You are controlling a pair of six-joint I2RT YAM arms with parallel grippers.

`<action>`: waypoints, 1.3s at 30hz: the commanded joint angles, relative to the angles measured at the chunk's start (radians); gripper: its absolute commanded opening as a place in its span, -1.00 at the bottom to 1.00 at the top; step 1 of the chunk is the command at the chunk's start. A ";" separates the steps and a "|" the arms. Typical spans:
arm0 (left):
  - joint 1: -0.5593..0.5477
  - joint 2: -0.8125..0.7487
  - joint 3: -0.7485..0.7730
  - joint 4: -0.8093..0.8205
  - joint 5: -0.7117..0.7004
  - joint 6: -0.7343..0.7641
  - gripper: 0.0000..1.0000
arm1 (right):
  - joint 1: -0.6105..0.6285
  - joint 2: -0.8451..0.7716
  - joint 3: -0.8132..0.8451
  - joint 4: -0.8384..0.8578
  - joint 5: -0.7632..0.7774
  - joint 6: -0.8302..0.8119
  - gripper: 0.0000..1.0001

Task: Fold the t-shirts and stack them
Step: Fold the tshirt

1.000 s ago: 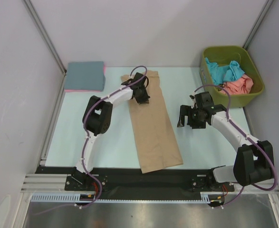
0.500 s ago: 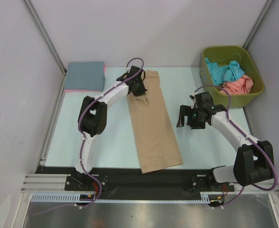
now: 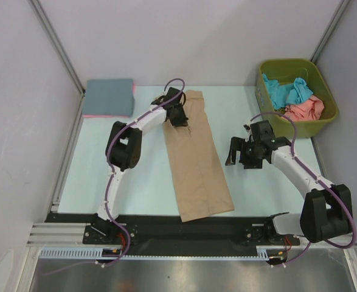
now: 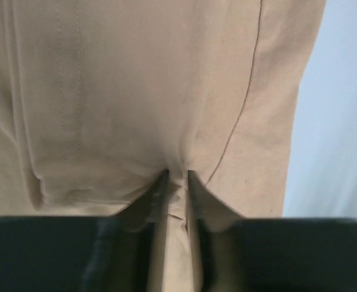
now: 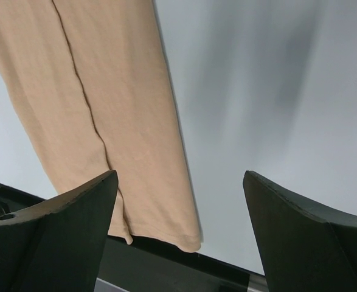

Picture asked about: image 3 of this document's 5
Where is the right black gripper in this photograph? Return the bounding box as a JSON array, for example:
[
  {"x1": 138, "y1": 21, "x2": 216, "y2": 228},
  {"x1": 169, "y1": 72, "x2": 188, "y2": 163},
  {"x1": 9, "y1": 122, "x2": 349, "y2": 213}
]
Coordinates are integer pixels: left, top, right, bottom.
[{"x1": 225, "y1": 136, "x2": 263, "y2": 169}]

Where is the beige t-shirt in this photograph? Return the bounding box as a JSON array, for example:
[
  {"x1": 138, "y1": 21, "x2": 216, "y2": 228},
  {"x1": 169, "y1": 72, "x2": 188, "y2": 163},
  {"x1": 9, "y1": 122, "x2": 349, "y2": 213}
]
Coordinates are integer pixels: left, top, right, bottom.
[{"x1": 163, "y1": 90, "x2": 235, "y2": 222}]

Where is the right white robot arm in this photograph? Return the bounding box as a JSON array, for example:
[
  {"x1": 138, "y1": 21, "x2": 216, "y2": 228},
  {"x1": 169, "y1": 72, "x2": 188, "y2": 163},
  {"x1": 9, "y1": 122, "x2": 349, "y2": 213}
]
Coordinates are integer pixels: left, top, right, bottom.
[{"x1": 225, "y1": 121, "x2": 356, "y2": 244}]

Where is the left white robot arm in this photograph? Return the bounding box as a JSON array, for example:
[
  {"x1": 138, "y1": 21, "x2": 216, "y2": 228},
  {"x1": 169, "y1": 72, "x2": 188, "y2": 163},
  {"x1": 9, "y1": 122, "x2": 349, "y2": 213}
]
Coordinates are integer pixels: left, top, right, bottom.
[{"x1": 91, "y1": 87, "x2": 188, "y2": 243}]

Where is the dark green patterned garment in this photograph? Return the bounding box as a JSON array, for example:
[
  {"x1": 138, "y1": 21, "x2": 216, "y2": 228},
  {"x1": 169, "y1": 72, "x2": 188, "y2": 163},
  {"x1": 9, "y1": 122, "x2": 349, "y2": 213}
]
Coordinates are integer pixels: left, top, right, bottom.
[{"x1": 274, "y1": 107, "x2": 288, "y2": 119}]

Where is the teal crumpled t-shirt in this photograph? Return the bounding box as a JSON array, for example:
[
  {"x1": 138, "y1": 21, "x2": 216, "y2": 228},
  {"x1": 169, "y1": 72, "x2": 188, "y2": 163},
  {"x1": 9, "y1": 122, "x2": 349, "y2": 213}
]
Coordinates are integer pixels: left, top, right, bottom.
[{"x1": 262, "y1": 74, "x2": 313, "y2": 110}]

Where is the salmon pink crumpled t-shirt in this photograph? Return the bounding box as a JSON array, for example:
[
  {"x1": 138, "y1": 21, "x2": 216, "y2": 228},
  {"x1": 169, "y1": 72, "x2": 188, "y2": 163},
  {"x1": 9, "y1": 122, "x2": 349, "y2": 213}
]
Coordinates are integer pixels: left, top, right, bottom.
[{"x1": 284, "y1": 95, "x2": 325, "y2": 122}]

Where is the folded grey-blue t-shirt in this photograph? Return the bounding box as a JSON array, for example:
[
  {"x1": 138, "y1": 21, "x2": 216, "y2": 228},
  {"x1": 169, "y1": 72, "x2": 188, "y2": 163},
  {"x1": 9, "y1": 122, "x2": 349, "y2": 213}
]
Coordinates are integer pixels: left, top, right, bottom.
[{"x1": 83, "y1": 78, "x2": 136, "y2": 118}]

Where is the folded pink t-shirt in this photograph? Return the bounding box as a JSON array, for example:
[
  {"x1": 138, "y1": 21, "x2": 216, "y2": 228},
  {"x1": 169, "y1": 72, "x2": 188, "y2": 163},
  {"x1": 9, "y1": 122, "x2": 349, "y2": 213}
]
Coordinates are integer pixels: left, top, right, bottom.
[{"x1": 82, "y1": 83, "x2": 136, "y2": 119}]

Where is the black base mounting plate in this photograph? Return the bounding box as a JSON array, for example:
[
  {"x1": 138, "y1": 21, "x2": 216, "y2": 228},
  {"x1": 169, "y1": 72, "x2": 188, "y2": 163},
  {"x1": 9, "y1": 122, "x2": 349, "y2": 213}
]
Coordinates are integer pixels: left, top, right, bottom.
[{"x1": 45, "y1": 213, "x2": 303, "y2": 257}]

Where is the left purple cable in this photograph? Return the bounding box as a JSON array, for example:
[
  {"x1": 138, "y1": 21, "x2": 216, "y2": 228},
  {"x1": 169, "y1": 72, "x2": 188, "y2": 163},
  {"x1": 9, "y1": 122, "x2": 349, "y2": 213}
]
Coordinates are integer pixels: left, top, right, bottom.
[{"x1": 41, "y1": 78, "x2": 187, "y2": 276}]

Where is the right white cable duct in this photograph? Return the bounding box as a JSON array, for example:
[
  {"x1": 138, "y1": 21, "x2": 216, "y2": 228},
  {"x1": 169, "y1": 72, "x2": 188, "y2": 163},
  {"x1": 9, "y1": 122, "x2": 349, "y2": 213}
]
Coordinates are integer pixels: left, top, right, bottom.
[{"x1": 256, "y1": 246, "x2": 288, "y2": 260}]

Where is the white cable duct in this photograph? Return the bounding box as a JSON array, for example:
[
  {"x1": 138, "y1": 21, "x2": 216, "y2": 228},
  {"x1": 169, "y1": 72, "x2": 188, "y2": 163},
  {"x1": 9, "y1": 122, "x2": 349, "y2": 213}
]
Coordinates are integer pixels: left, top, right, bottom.
[
  {"x1": 256, "y1": 246, "x2": 288, "y2": 260},
  {"x1": 40, "y1": 245, "x2": 123, "y2": 260}
]

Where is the right aluminium corner post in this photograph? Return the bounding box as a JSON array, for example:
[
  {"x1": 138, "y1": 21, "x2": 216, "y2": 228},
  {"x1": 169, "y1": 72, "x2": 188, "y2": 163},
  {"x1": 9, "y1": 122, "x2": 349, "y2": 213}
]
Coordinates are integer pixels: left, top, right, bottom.
[{"x1": 310, "y1": 0, "x2": 353, "y2": 64}]

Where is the aluminium corner post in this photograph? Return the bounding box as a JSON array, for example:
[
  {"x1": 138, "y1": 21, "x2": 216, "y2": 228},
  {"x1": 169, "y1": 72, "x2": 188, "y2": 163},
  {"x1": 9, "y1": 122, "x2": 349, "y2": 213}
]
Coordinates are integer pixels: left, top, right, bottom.
[
  {"x1": 27, "y1": 0, "x2": 85, "y2": 96},
  {"x1": 310, "y1": 0, "x2": 353, "y2": 64}
]

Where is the left aluminium corner post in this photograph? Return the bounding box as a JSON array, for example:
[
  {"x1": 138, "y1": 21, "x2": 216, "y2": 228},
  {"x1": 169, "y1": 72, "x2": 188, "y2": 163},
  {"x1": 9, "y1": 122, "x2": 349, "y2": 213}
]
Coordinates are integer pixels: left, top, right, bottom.
[{"x1": 27, "y1": 0, "x2": 85, "y2": 96}]

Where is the aluminium extrusion rail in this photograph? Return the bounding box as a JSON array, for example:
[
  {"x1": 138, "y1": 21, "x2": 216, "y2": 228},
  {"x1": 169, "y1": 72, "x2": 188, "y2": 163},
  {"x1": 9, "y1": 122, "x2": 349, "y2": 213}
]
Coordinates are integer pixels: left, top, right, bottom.
[{"x1": 26, "y1": 221, "x2": 357, "y2": 249}]

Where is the left white cable duct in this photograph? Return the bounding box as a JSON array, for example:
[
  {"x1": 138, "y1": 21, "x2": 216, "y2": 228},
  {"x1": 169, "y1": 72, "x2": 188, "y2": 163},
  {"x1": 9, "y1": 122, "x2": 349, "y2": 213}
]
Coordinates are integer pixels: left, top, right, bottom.
[{"x1": 40, "y1": 245, "x2": 123, "y2": 260}]

